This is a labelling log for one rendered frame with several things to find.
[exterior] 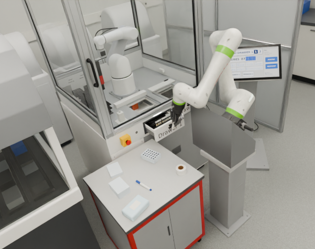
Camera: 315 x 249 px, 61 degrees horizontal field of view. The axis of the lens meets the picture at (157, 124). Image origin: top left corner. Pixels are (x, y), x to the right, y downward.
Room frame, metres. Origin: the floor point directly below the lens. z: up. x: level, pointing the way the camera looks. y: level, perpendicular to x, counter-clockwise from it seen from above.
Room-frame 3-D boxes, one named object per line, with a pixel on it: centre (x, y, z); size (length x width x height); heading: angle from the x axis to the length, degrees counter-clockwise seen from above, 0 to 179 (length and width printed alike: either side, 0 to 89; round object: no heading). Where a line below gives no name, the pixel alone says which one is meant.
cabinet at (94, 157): (2.24, 0.20, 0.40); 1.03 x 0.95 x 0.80; 123
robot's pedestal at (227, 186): (1.46, -0.47, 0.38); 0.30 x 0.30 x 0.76; 32
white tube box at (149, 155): (1.51, 0.08, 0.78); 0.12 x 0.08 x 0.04; 48
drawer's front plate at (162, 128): (1.70, -0.09, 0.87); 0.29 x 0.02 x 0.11; 123
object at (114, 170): (1.44, 0.35, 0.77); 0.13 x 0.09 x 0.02; 19
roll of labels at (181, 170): (1.32, -0.11, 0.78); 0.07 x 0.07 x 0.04
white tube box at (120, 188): (1.24, 0.31, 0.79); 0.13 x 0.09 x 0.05; 32
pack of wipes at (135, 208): (1.06, 0.20, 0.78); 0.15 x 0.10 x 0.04; 135
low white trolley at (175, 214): (1.33, 0.16, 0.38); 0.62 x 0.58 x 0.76; 123
